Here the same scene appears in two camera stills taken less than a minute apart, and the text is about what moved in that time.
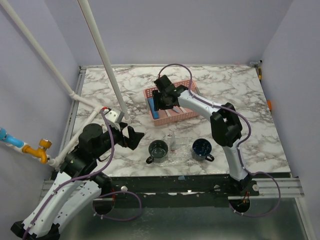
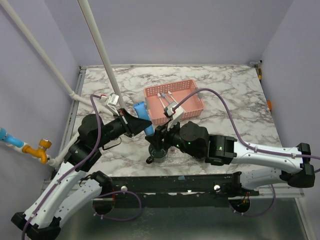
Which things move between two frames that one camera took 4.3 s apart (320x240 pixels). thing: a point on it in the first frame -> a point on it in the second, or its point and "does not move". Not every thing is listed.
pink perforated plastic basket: [168, 116] does not move
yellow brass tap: [41, 152] does not move
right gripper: [156, 95] -> [161, 132]
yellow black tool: [260, 73] does not move
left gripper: [134, 139] -> [132, 125]
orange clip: [269, 104] does not move
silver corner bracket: [256, 64] does not move
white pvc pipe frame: [93, 108] does not move
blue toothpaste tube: [155, 114] -> [142, 112]
